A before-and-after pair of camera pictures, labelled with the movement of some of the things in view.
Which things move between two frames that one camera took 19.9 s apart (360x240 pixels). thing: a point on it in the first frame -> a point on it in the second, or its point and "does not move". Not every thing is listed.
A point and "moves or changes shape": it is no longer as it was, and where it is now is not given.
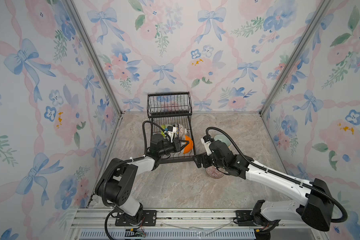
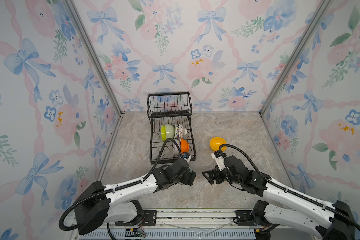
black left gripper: [176, 146] -> [187, 180]
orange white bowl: [188, 147] moves or changes shape
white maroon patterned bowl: [182, 131] does not move
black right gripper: [198, 159] -> [216, 171]
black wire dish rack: [168, 109] does not move
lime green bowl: [162, 134] does not move
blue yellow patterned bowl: [177, 128] does not move
